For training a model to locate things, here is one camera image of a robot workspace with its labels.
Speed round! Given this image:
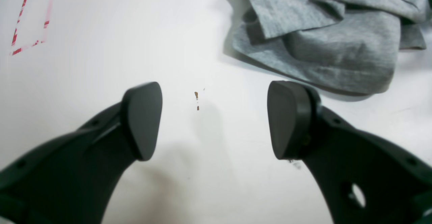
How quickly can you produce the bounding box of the red tape rectangle marking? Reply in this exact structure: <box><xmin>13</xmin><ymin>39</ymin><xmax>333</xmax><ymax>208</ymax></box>
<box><xmin>10</xmin><ymin>0</ymin><xmax>53</xmax><ymax>56</ymax></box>

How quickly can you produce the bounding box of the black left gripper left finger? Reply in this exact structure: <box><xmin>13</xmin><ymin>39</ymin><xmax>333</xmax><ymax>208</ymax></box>
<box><xmin>0</xmin><ymin>82</ymin><xmax>163</xmax><ymax>224</ymax></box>

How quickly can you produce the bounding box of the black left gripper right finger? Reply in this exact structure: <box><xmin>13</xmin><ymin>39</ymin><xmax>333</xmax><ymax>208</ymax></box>
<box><xmin>267</xmin><ymin>81</ymin><xmax>432</xmax><ymax>224</ymax></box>

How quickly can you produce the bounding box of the grey T-shirt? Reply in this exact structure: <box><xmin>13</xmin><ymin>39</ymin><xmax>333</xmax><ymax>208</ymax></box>
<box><xmin>233</xmin><ymin>0</ymin><xmax>431</xmax><ymax>95</ymax></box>

